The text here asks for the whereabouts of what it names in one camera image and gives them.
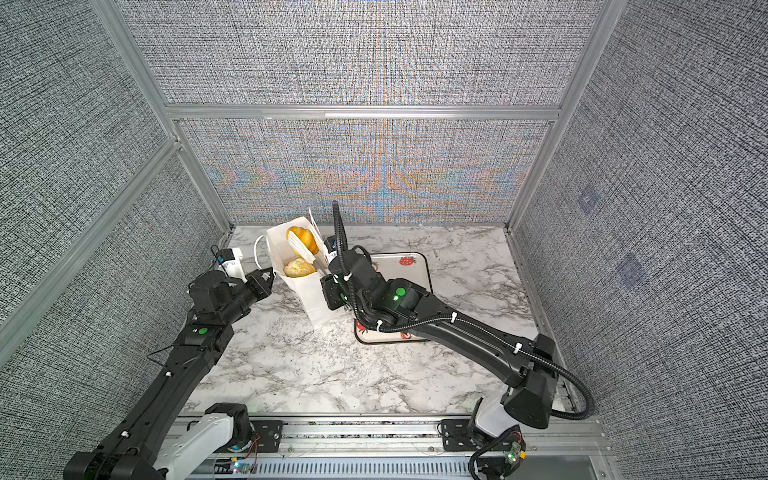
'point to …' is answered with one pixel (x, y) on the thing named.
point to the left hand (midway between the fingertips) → (277, 269)
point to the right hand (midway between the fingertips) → (328, 275)
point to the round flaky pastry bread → (298, 268)
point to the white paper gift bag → (308, 288)
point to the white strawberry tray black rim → (412, 266)
